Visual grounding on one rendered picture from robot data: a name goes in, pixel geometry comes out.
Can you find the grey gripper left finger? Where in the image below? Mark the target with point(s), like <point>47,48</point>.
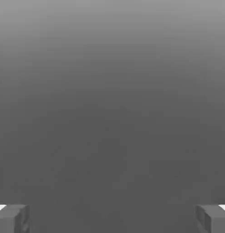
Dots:
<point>8,219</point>

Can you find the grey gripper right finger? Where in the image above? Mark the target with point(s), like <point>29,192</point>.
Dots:
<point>215,219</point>

